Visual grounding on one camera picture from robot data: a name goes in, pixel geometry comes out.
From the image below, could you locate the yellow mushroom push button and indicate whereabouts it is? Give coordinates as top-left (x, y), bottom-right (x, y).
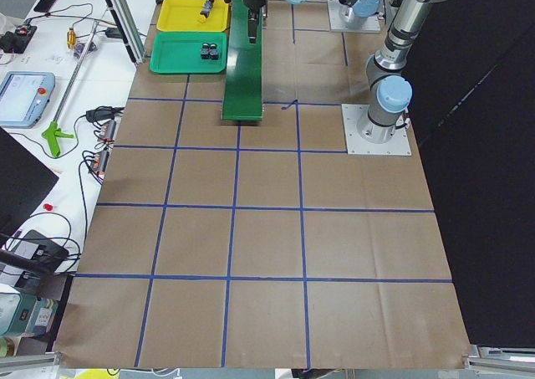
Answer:
top-left (205, 0), bottom-right (216, 10)
top-left (198, 8), bottom-right (211, 23)

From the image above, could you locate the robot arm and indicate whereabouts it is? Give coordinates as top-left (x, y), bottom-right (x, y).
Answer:
top-left (285, 0), bottom-right (447, 144)

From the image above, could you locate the green conveyor belt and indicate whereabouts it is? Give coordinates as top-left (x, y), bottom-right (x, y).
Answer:
top-left (222, 0), bottom-right (263, 121)

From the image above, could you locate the yellow plastic tray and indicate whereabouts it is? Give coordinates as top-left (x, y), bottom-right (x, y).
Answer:
top-left (156, 0), bottom-right (229, 32)

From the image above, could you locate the green plastic tray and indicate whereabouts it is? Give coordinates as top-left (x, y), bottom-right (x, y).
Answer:
top-left (150, 32), bottom-right (227, 74)

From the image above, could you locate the black power adapter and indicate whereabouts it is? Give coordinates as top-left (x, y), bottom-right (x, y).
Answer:
top-left (104, 28), bottom-right (122, 39)

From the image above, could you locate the long metal rod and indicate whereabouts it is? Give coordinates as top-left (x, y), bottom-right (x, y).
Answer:
top-left (52, 21), bottom-right (99, 123)

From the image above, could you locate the gold resistor block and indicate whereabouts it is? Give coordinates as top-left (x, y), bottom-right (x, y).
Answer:
top-left (66, 28), bottom-right (77, 49)

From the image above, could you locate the black smartphone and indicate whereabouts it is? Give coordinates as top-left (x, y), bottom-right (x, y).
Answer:
top-left (33, 0), bottom-right (57, 13)

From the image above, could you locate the green plastic clamp tool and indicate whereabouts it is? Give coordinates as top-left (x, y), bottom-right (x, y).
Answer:
top-left (41, 120), bottom-right (75, 158)

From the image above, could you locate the teach pendant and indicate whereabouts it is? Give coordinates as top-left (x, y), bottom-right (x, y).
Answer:
top-left (1, 71), bottom-right (55, 129)

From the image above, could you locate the black laptop lid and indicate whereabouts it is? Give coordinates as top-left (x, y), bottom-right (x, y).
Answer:
top-left (0, 129), bottom-right (59, 244)

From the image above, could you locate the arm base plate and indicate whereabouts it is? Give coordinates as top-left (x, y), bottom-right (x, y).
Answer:
top-left (327, 0), bottom-right (381, 34)
top-left (341, 104), bottom-right (411, 156)

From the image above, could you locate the aluminium frame post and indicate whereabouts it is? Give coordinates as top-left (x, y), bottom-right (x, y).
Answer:
top-left (105, 0), bottom-right (145, 64)

